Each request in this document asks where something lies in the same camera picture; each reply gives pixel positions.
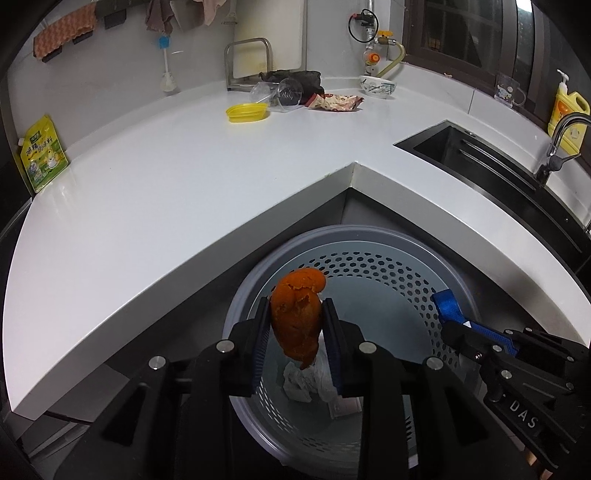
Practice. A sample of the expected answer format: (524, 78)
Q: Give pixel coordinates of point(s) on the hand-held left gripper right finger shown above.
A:
(334, 360)

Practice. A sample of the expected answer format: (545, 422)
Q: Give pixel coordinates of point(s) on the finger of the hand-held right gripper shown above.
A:
(449, 305)
(466, 341)

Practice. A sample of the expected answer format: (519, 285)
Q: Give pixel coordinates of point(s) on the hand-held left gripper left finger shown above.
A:
(258, 350)

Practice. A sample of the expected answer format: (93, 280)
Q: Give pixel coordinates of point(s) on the white tissue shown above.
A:
(327, 385)
(298, 383)

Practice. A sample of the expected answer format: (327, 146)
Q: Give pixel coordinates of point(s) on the pink paper packet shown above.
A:
(346, 407)

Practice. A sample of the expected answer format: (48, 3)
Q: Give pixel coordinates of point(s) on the orange peel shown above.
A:
(295, 318)

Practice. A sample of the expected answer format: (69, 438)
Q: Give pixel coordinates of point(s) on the grey perforated waste bin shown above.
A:
(383, 295)

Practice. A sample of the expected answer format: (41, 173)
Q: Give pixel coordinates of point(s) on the black kitchen sink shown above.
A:
(489, 161)

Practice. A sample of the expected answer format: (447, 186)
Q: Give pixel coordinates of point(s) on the chrome kitchen faucet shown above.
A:
(547, 166)

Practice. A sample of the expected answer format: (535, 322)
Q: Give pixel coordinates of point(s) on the clear glass mug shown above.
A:
(508, 90)

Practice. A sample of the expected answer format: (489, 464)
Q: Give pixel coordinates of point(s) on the yellow detergent pump bottle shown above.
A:
(570, 110)

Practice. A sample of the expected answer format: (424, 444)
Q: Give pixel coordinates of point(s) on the patterned ceramic bowl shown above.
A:
(378, 86)

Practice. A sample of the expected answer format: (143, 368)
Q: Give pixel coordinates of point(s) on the printed snack wrapper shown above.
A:
(334, 102)

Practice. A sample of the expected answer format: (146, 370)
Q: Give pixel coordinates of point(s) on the yellow plastic lid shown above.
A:
(247, 113)

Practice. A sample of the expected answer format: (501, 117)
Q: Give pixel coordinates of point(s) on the clear plastic cup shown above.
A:
(288, 94)

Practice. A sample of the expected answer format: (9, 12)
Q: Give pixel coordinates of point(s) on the gas valve with orange knob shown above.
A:
(373, 57)

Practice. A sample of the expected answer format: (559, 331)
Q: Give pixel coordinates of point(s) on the dark cloth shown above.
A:
(309, 81)

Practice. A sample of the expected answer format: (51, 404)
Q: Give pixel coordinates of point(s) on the white bottle brush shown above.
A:
(167, 83)

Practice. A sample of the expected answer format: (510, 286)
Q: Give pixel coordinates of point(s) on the metal cutting board rack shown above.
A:
(227, 64)

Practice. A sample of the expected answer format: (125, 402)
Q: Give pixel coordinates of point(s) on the yellow green refill pouch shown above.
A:
(42, 154)

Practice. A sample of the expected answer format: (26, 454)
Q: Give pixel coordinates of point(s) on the white cutting board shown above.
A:
(272, 32)

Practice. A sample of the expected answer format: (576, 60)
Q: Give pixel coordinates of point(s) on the vegetable peeler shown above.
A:
(229, 18)

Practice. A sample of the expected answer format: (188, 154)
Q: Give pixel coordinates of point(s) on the pink dish cloth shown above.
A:
(210, 11)

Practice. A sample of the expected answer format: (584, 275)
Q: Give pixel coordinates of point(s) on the brown dish cloth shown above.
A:
(159, 16)

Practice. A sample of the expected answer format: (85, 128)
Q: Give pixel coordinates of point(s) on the orange dish cloth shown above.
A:
(62, 32)

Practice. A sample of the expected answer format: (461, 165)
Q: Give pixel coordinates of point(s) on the dark window frame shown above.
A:
(415, 27)

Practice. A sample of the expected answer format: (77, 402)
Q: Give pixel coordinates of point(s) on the metal wall pipe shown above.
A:
(368, 21)

